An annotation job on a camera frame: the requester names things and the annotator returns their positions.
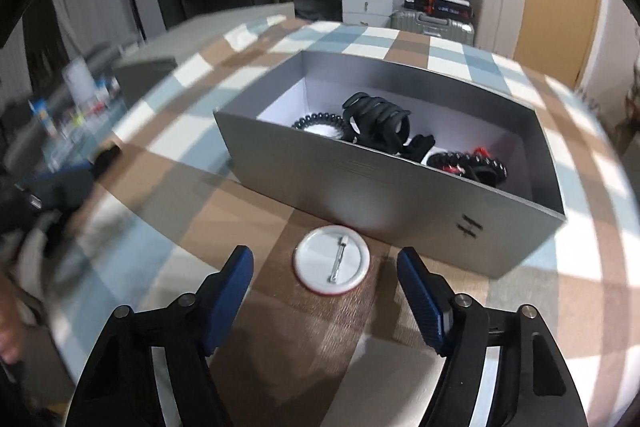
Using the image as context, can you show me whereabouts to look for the silver suitcase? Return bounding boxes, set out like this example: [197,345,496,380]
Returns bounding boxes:
[390,9,476,48]

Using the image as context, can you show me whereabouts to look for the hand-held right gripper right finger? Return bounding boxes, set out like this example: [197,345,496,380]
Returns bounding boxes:
[396,247,588,427]

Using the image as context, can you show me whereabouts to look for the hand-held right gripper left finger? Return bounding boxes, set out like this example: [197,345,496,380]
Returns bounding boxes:
[65,245,255,427]

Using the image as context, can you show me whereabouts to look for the grey cabinet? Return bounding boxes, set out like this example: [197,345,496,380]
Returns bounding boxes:
[112,2,296,100]

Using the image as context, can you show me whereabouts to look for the person's left forearm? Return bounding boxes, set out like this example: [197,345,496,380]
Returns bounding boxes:
[0,277,27,365]

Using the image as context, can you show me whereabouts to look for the black spiral hair tie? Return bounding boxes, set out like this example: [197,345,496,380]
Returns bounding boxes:
[291,112,347,140]

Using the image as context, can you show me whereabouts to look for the checked tablecloth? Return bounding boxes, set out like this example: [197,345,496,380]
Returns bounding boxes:
[45,17,636,427]

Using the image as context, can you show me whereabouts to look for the black spiral tie red beads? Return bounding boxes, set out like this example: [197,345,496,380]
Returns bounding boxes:
[426,149,508,186]

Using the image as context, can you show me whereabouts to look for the silver cardboard box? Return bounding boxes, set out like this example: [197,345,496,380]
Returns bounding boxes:
[213,50,568,280]

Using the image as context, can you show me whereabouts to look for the red black flat box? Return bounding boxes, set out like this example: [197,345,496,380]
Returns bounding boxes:
[425,0,473,20]

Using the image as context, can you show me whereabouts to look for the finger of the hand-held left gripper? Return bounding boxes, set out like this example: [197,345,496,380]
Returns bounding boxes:
[80,144,123,188]

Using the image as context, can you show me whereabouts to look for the clutter of small bottles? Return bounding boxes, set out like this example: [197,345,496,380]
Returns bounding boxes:
[27,44,123,142]

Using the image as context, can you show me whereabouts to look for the large black claw clip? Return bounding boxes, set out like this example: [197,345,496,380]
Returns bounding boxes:
[341,92,412,152]

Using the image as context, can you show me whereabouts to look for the small black claw clip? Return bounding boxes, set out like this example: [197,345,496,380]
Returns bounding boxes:
[400,133,437,162]

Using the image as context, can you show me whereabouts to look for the white round pin badge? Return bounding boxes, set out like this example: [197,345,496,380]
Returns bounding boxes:
[292,225,372,295]

